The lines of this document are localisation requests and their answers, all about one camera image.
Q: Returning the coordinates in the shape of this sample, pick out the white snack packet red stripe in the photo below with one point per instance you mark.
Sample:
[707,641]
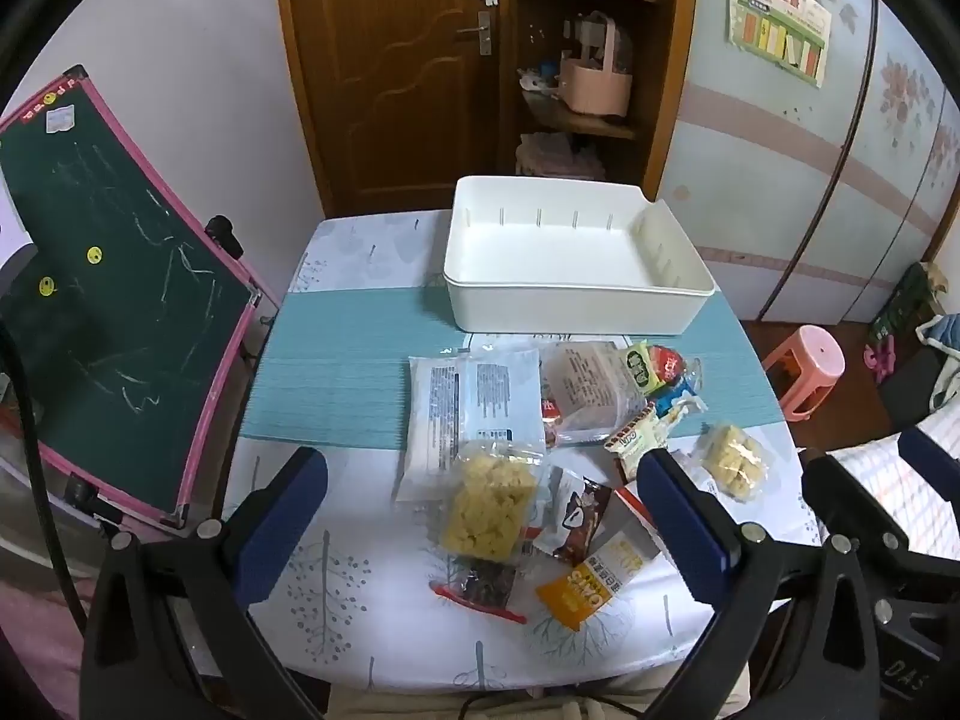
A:
[622,521]

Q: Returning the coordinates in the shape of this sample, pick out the white plastic storage bin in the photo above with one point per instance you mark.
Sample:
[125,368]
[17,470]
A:
[547,255]

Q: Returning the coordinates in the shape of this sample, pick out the small red snack packet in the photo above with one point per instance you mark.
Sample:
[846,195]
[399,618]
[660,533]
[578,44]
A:
[551,412]

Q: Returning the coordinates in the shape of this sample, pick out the floral wardrobe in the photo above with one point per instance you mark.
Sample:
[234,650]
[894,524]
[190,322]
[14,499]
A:
[825,187]

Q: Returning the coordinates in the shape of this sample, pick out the large yellow rice cake packet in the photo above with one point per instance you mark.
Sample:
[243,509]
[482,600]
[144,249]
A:
[484,510]

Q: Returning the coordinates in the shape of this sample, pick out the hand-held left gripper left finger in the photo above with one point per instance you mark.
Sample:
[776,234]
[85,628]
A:
[285,517]

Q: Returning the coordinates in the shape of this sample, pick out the red snack in clear wrapper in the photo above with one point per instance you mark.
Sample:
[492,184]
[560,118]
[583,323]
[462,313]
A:
[667,361]

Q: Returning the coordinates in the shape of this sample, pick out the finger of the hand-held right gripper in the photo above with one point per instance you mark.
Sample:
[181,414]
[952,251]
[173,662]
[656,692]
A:
[930,454]
[847,499]

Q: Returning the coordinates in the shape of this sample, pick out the black easel clamp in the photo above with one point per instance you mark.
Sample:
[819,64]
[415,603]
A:
[221,232]
[82,496]

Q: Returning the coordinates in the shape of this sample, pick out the orange snack packet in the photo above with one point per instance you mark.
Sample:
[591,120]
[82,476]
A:
[585,589]

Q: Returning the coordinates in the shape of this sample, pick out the green snack packet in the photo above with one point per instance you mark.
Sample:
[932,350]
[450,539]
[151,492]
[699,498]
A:
[639,371]

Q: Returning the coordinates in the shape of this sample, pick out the blue white cloth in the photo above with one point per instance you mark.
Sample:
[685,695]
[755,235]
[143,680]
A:
[946,345]

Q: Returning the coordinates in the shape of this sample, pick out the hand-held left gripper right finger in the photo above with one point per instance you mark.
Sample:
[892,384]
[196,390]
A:
[682,517]

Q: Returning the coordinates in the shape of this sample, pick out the pink plastic stool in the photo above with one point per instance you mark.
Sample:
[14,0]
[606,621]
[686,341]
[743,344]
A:
[814,352]

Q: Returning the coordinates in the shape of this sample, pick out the green chalkboard pink frame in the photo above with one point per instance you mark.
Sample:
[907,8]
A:
[112,300]

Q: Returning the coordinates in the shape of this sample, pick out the wall poster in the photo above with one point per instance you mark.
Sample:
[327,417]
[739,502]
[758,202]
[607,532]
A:
[780,22]

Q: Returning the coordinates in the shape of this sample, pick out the brown wooden shelf cabinet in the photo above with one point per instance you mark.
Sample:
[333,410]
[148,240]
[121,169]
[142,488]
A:
[671,90]

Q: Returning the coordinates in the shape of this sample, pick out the brown wooden door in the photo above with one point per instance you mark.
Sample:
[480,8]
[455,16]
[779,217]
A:
[390,90]

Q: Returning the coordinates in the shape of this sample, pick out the large white blue snack packet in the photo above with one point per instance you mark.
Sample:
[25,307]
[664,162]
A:
[450,405]

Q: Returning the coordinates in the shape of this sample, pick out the green bag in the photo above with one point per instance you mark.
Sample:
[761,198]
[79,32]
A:
[904,300]

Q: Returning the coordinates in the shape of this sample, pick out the pink basket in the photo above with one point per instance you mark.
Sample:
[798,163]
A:
[596,90]

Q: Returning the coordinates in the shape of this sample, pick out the teal table runner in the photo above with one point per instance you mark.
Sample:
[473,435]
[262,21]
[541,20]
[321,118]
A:
[337,367]

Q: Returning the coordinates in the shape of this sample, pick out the tan wafer snack packet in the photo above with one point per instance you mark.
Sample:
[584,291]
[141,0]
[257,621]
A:
[634,435]

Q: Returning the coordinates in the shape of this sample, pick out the pink toy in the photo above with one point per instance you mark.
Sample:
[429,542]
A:
[879,360]

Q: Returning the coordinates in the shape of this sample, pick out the dark snack packet red edges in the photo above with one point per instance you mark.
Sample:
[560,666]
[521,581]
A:
[480,585]

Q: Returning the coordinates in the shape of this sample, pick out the clear printed snack packet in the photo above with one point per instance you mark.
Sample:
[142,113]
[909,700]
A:
[592,382]

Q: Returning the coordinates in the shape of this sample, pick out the small yellow rice cake packet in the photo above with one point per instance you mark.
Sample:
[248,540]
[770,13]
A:
[731,461]

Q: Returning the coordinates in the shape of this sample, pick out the pink folded cloth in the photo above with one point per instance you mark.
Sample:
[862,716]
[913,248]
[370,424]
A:
[555,154]

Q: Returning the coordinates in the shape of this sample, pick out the brown chocolate snack packet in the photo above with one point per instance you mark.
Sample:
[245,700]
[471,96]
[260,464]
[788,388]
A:
[581,514]

